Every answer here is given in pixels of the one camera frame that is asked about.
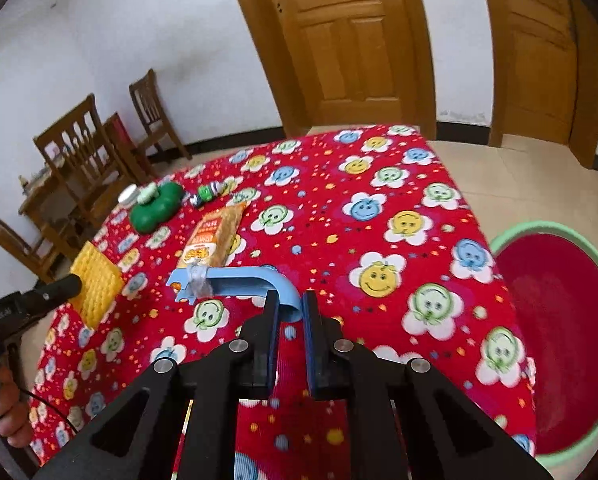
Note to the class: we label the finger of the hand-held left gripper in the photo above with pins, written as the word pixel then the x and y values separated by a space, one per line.
pixel 54 291

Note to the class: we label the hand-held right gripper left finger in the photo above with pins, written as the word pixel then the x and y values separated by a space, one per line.
pixel 274 325

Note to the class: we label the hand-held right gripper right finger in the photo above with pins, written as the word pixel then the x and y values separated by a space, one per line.
pixel 310 330

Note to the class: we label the yellow foam net sleeve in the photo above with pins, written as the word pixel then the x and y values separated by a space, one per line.
pixel 96 280

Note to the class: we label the blue plastic hook piece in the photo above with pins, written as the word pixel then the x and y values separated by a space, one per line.
pixel 239 280

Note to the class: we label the red basin with green rim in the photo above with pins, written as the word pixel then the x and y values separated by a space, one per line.
pixel 564 335

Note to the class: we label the person's left hand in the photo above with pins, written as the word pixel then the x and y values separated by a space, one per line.
pixel 9 410

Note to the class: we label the wooden chair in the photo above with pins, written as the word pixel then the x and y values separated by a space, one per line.
pixel 79 150
pixel 151 110
pixel 19 250

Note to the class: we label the red flower print blanket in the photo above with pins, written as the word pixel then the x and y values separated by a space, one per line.
pixel 329 260

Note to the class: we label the wooden dining table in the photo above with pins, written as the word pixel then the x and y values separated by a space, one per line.
pixel 39 200

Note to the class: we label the orange snack packet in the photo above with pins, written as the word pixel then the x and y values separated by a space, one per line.
pixel 209 240

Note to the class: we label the white round cap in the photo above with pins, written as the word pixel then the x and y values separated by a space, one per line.
pixel 127 195

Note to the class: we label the green plastic toy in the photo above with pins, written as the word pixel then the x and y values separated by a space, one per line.
pixel 154 210

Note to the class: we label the small green and black toy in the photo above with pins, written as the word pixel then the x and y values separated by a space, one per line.
pixel 206 195

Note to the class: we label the wooden panel door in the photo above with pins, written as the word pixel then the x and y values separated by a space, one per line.
pixel 539 60
pixel 349 35

